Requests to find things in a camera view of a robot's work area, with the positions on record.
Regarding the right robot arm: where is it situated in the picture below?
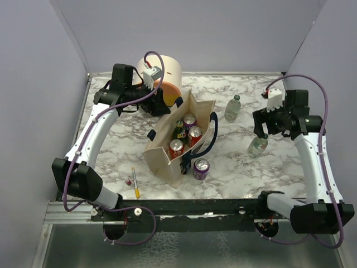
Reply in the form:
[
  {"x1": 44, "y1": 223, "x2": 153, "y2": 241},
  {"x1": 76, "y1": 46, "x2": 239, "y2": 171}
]
[{"x1": 253, "y1": 89, "x2": 355, "y2": 235}]

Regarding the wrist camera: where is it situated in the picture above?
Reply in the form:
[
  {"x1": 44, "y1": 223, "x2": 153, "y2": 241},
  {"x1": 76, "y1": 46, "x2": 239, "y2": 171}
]
[
  {"x1": 262, "y1": 89, "x2": 283, "y2": 113},
  {"x1": 142, "y1": 66, "x2": 162, "y2": 90}
]

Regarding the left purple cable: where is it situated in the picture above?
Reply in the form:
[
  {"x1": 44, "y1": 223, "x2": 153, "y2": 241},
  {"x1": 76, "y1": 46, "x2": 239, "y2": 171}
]
[{"x1": 62, "y1": 50, "x2": 165, "y2": 246}]

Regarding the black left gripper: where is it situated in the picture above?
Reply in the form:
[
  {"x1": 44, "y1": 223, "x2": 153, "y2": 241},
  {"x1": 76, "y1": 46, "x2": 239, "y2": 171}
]
[{"x1": 126, "y1": 79, "x2": 171, "y2": 116}]

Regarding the cream canvas tote bag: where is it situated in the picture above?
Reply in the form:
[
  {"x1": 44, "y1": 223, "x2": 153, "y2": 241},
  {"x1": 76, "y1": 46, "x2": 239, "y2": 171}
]
[{"x1": 143, "y1": 91, "x2": 218, "y2": 188}]

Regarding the red cola can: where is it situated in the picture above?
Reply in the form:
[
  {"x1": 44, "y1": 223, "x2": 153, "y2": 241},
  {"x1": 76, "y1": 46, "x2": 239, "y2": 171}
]
[
  {"x1": 188, "y1": 126, "x2": 202, "y2": 147},
  {"x1": 169, "y1": 139, "x2": 184, "y2": 160}
]

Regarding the green glass bottle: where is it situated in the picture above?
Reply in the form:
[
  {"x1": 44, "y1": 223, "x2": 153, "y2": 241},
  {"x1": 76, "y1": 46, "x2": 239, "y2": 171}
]
[{"x1": 172, "y1": 119, "x2": 187, "y2": 145}]

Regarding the purple cable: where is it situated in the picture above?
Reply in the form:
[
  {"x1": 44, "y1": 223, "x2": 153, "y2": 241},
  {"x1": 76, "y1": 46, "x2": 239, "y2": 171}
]
[
  {"x1": 62, "y1": 50, "x2": 165, "y2": 246},
  {"x1": 256, "y1": 74, "x2": 345, "y2": 249}
]

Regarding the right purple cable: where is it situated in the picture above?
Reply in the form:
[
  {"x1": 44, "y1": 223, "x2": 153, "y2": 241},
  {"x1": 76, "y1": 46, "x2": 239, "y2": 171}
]
[{"x1": 256, "y1": 74, "x2": 345, "y2": 249}]

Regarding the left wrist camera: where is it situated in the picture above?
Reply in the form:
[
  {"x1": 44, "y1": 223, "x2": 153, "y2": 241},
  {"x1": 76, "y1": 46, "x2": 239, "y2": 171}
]
[{"x1": 142, "y1": 66, "x2": 162, "y2": 90}]

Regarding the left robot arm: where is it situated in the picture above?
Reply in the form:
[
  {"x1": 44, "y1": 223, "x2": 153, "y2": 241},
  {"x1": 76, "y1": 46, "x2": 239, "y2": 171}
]
[{"x1": 51, "y1": 63, "x2": 170, "y2": 221}]

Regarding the black mounting rail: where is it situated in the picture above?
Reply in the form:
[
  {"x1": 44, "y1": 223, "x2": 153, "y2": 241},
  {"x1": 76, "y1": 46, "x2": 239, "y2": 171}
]
[{"x1": 91, "y1": 199, "x2": 283, "y2": 233}]

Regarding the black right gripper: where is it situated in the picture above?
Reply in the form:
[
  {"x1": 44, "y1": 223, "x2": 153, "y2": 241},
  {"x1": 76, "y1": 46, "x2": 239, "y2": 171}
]
[{"x1": 253, "y1": 100, "x2": 291, "y2": 138}]

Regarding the clear plastic bottle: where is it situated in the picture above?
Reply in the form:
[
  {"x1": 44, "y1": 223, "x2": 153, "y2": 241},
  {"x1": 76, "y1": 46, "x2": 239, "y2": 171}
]
[{"x1": 247, "y1": 133, "x2": 268, "y2": 159}]

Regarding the yellow capped pen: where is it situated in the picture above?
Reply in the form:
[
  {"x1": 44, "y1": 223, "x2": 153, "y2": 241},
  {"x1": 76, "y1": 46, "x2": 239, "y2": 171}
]
[{"x1": 132, "y1": 167, "x2": 141, "y2": 199}]

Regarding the round drawer storage box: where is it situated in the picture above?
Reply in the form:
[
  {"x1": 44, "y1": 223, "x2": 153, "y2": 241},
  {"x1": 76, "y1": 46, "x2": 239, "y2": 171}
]
[{"x1": 133, "y1": 55, "x2": 182, "y2": 107}]

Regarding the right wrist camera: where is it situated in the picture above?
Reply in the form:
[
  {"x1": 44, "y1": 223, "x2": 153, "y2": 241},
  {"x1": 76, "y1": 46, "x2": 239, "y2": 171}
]
[{"x1": 262, "y1": 89, "x2": 283, "y2": 113}]

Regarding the purple soda can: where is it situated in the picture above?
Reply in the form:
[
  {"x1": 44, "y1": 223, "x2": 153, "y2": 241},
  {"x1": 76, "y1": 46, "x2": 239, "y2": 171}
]
[
  {"x1": 183, "y1": 114, "x2": 197, "y2": 130},
  {"x1": 192, "y1": 158, "x2": 210, "y2": 180}
]

